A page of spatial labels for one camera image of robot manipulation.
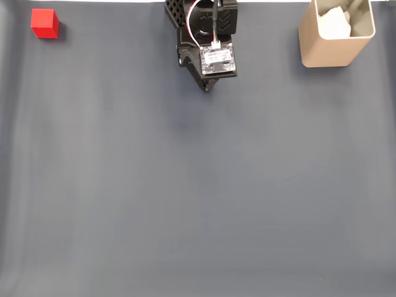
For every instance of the dark grey mat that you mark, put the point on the dark grey mat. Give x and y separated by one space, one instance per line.
198 185

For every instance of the camera circuit board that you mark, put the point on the camera circuit board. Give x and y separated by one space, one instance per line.
218 58

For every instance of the red cube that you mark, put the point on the red cube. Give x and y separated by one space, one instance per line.
43 23

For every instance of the white crumpled paper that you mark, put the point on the white crumpled paper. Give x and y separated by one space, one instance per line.
334 24

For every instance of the beige rounded box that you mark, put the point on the beige rounded box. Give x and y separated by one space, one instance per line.
325 52

